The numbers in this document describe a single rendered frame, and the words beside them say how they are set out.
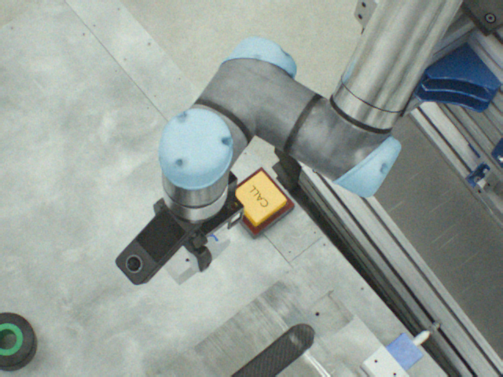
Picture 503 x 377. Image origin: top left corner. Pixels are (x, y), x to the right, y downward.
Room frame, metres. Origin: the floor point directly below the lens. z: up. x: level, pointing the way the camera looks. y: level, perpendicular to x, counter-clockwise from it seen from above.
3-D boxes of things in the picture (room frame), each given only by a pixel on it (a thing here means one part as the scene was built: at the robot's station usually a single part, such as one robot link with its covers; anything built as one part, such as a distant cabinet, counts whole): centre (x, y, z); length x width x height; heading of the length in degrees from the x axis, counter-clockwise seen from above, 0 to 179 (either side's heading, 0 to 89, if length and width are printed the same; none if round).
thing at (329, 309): (0.37, -0.14, 0.87); 0.05 x 0.05 x 0.04; 48
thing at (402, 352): (0.33, -0.25, 0.89); 0.13 x 0.05 x 0.05; 138
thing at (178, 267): (0.43, 0.05, 0.93); 0.13 x 0.05 x 0.05; 138
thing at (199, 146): (0.42, 0.06, 1.25); 0.09 x 0.08 x 0.11; 157
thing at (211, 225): (0.42, 0.06, 1.09); 0.09 x 0.08 x 0.12; 138
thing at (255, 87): (0.50, 0.01, 1.25); 0.11 x 0.11 x 0.08; 67
